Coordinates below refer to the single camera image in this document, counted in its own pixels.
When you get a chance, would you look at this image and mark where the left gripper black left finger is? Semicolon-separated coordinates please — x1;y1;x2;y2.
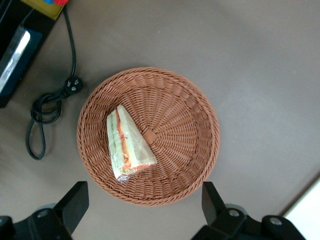
0;181;90;240

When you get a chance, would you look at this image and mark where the black power cable with plug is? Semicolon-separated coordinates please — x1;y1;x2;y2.
24;6;85;161

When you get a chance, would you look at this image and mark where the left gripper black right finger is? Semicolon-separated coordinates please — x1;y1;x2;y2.
191;181;307;240

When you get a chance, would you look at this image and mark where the beige plastic tray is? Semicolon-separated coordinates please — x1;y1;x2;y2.
282;174;320;240

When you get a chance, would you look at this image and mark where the round brown wicker basket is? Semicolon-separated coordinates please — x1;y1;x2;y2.
76;66;221;207

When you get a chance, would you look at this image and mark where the black machine with yellow panel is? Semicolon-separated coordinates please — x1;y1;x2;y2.
0;0;69;109

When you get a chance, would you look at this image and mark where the triangular sandwich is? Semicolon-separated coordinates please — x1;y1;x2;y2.
106;104;158;185

